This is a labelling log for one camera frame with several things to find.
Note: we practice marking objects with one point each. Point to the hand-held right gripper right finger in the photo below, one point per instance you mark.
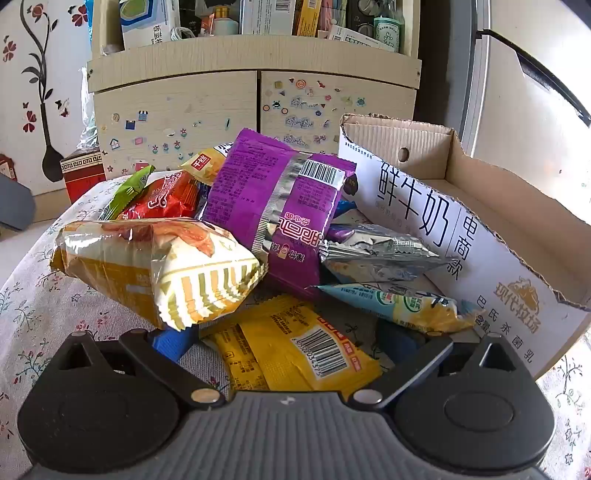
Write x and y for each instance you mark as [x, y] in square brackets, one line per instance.
[399, 341]

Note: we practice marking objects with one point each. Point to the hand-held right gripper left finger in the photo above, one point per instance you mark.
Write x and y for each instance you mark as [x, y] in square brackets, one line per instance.
[170, 345]

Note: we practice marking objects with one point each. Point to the light blue cracker packet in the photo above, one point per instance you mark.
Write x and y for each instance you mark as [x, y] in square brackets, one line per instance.
[392, 302]

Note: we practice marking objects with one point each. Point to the yellow white chips bag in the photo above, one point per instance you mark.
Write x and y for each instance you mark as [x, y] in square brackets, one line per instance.
[152, 272]

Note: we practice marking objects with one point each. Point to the silver snack packet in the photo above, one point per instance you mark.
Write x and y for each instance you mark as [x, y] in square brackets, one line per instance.
[378, 254]

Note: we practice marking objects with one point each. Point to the yellow barcode snack packet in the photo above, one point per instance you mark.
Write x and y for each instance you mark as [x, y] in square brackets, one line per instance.
[286, 341]

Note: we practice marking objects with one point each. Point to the cardboard box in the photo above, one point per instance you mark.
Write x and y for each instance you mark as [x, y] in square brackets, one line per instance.
[485, 258]

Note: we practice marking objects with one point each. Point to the red snack packet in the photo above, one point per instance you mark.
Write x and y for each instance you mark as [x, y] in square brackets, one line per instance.
[166, 196]

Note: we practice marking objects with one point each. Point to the purple snack packet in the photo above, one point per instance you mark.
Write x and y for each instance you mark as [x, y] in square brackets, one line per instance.
[258, 194]

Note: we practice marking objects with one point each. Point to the blue foil snack packet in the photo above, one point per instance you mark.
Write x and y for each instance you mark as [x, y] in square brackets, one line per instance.
[344, 207]

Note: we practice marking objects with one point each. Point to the floral tablecloth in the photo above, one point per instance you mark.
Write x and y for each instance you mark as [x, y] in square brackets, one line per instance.
[27, 300]

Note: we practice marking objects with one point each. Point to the green snack packet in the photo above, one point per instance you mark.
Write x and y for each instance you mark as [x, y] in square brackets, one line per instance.
[131, 184]

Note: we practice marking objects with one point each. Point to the small yellow snack packet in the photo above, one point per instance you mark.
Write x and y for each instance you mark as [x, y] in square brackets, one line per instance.
[203, 166]

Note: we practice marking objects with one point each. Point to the red patterned box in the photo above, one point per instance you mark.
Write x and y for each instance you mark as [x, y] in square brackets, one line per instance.
[83, 177]

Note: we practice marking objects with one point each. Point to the grey object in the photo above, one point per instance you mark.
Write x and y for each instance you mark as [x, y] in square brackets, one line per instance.
[16, 203]

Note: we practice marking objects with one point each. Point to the clear plastic bag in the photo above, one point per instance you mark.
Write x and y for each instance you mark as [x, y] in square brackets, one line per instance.
[87, 124]

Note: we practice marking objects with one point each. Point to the wooden cabinet with stickers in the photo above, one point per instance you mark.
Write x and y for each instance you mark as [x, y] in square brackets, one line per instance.
[184, 106]

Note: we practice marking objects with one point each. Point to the white medicine box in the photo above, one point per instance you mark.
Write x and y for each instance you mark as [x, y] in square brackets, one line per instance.
[355, 39]

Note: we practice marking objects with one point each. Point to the green glass bottle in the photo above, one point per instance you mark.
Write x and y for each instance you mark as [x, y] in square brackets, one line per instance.
[388, 25]

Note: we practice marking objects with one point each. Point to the white blue carton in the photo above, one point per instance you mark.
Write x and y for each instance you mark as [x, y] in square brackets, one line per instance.
[147, 23]

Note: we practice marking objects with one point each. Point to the white small bottle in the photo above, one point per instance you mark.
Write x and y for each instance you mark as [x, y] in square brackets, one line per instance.
[226, 26]

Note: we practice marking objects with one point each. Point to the yellow narrow box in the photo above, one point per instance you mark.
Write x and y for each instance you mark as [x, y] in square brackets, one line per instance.
[308, 18]

